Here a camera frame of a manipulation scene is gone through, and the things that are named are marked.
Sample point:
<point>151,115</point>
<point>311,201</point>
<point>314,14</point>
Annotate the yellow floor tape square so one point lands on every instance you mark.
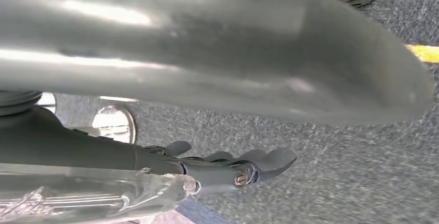
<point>425,54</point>

